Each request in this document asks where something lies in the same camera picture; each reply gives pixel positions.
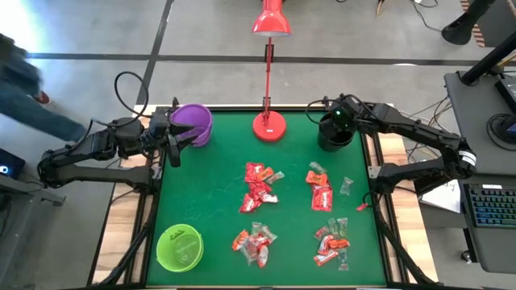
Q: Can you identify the striped floor mat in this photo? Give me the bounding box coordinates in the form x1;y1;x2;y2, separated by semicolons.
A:
459;0;487;48

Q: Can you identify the black round device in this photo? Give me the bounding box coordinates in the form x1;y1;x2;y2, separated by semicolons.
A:
486;113;516;152

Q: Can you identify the red white candy bar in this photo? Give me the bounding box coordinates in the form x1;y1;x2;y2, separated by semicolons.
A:
313;249;340;267

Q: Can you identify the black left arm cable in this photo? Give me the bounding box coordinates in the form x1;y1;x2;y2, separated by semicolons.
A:
114;71;151;122

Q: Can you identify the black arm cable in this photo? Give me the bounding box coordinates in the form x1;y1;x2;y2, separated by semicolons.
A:
114;71;151;122
305;97;336;126

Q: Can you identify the black stand foot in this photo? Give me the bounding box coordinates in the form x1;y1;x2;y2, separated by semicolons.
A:
440;0;497;46

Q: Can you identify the orange white printed candy wrapper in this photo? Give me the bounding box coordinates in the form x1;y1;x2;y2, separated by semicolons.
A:
256;244;270;269

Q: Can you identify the grey keyboard shelf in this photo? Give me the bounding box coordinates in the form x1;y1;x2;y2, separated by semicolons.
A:
456;172;516;276

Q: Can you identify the red candy pack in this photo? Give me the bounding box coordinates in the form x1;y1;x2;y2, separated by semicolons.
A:
310;183;334;202
244;161;266;183
248;180;273;197
238;193;262;214
310;195;334;213

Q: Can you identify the black metal table frame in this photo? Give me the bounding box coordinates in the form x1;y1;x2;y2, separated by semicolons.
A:
86;96;440;290

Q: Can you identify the clear green candy wrapper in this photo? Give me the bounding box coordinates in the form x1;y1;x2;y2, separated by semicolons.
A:
339;176;355;197

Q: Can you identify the clear candy wrapper red print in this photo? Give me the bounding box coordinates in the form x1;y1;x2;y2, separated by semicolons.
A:
260;225;279;243

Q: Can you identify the red desk lamp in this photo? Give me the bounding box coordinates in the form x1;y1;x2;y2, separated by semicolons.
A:
250;0;293;143

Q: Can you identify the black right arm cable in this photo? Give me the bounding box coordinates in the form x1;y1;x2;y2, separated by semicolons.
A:
305;97;336;126

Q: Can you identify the purple plastic bucket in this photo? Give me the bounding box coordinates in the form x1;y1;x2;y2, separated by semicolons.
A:
169;103;214;148

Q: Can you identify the grey stand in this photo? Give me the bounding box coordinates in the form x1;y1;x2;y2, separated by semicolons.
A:
0;173;67;207

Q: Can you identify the backlit black keyboard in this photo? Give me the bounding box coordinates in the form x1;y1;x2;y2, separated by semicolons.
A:
462;184;516;230

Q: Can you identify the green table mat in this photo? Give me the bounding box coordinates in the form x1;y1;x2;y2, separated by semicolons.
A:
145;109;388;288

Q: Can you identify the black plastic bucket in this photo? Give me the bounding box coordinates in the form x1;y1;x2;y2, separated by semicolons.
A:
317;112;356;153

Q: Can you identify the grey desk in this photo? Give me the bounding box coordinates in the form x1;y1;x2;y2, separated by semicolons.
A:
443;70;516;177

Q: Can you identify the green plastic bucket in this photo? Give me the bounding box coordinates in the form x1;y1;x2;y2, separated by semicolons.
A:
156;223;205;274

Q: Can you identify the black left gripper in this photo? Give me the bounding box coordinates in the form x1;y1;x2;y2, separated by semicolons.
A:
146;106;200;168

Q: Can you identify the black pole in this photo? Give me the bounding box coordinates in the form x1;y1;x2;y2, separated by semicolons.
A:
460;31;516;86

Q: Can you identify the black tablet blue light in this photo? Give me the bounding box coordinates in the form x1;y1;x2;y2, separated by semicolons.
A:
0;147;27;180

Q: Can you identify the person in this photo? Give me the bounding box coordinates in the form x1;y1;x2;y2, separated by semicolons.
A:
0;33;89;143

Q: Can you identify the white paper sheet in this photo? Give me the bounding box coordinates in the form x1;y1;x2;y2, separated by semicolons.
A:
421;179;464;214

